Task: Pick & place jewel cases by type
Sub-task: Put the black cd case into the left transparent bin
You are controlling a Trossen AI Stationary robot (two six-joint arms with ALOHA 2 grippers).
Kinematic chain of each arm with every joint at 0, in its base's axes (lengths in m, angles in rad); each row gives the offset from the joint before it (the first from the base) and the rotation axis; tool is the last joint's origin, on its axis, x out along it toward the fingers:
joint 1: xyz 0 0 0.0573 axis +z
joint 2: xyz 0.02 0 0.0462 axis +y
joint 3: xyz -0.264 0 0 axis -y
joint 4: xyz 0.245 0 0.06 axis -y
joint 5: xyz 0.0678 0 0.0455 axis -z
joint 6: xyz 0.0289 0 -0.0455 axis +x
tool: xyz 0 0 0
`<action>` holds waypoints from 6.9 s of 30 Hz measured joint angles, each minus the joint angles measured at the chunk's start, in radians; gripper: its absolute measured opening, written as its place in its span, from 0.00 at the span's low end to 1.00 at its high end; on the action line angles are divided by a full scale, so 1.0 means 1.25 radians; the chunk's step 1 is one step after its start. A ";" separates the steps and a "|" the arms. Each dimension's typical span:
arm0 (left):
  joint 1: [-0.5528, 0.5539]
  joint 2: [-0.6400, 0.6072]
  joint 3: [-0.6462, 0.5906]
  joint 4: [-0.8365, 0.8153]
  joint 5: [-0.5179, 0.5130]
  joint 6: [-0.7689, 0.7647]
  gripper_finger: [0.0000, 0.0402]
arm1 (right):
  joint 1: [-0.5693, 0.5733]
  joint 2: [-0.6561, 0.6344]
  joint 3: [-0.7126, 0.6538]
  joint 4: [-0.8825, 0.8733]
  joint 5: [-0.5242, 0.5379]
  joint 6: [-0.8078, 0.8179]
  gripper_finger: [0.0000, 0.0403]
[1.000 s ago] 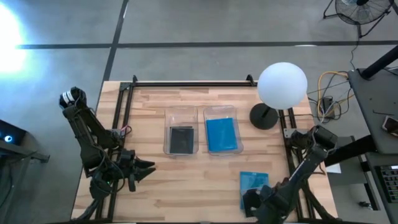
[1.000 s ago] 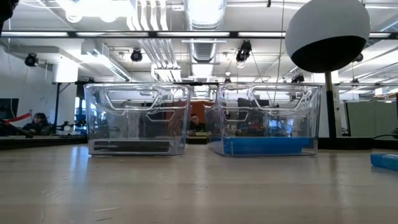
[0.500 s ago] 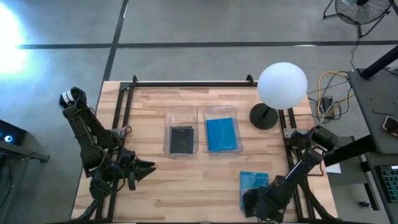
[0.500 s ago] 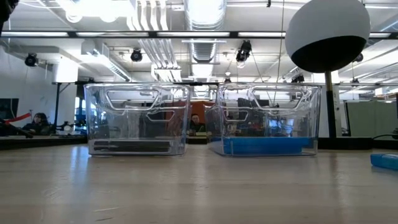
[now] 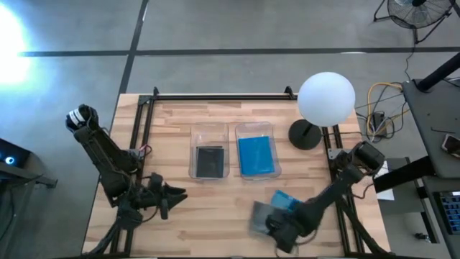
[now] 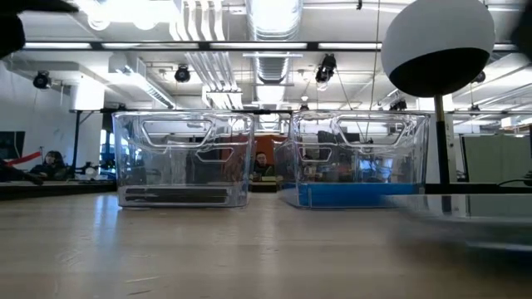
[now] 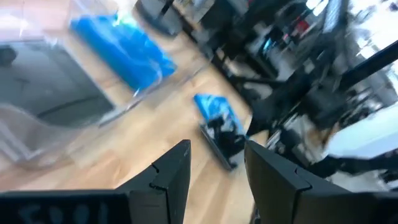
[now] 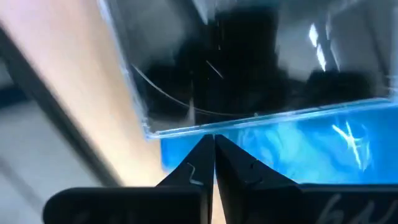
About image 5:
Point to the black allen key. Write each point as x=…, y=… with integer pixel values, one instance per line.
x=436, y=130

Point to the grey side table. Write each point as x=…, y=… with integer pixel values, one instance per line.
x=431, y=118

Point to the black aluminium table frame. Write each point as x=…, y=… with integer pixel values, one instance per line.
x=215, y=97

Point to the black jewel case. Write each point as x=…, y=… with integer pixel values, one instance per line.
x=210, y=163

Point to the black floor fan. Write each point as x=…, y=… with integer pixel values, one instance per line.
x=418, y=12

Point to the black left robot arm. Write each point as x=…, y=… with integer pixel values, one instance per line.
x=108, y=162

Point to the smartphone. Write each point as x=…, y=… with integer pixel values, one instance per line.
x=452, y=144

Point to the black desk bar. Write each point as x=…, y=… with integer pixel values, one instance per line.
x=402, y=174

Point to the black box blue light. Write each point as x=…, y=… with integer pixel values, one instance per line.
x=10, y=156

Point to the black power adapter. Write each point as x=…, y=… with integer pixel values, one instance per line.
x=378, y=120

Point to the small black object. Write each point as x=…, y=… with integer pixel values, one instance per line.
x=421, y=236

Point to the white paper sheet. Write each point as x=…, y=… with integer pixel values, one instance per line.
x=386, y=188

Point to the white globe lamp black base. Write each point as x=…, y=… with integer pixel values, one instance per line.
x=326, y=99

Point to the silver bracket plate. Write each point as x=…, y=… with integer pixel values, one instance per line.
x=333, y=154

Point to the clear plastic bin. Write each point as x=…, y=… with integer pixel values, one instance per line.
x=255, y=129
x=209, y=133

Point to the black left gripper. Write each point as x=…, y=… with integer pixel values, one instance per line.
x=158, y=196

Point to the clear grey jewel case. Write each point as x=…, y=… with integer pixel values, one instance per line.
x=258, y=217

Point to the black pole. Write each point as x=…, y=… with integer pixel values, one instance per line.
x=438, y=73

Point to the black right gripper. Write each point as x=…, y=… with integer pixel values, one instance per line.
x=291, y=230

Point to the keyboard with coloured keys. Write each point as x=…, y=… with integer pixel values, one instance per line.
x=451, y=212

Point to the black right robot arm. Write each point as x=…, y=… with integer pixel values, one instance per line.
x=334, y=194

